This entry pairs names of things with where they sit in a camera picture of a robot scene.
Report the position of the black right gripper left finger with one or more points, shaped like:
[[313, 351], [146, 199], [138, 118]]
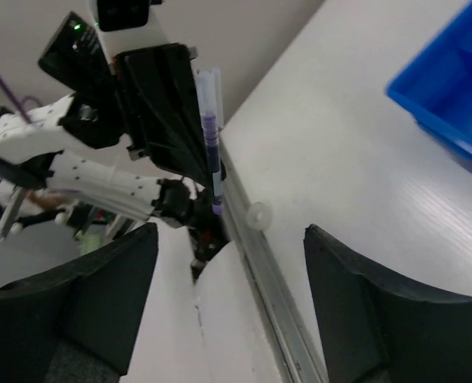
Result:
[[79, 322]]

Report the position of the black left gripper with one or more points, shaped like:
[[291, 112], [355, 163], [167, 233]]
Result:
[[161, 106]]

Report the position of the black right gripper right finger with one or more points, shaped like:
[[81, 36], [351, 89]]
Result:
[[377, 325]]

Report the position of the dark blue gel pen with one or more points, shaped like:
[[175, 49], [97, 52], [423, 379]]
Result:
[[209, 96]]

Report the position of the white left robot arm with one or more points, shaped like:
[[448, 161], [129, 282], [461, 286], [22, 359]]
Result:
[[80, 144]]

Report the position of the clear tape roll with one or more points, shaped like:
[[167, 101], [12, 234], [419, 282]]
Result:
[[259, 216]]

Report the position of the white front cover board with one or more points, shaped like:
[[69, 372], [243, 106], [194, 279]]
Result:
[[209, 330]]

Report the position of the blue compartment storage bin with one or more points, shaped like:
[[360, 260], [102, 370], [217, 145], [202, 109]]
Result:
[[435, 87]]

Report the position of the aluminium table frame rail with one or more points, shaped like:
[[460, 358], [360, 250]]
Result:
[[301, 359]]

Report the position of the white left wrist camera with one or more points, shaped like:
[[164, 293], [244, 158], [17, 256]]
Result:
[[126, 25]]

